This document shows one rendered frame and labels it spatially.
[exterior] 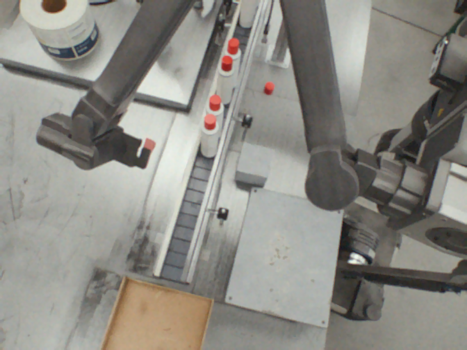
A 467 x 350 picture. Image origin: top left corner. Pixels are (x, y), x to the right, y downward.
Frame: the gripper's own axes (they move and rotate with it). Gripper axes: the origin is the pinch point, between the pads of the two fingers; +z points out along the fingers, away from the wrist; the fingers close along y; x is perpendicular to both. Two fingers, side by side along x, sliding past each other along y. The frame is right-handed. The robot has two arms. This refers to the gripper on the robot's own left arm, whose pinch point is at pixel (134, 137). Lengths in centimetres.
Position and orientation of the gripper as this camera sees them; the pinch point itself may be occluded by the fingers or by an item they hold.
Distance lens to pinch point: 88.8
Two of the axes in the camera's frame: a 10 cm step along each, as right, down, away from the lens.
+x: -3.5, 8.8, 3.2
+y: -9.1, -4.0, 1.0
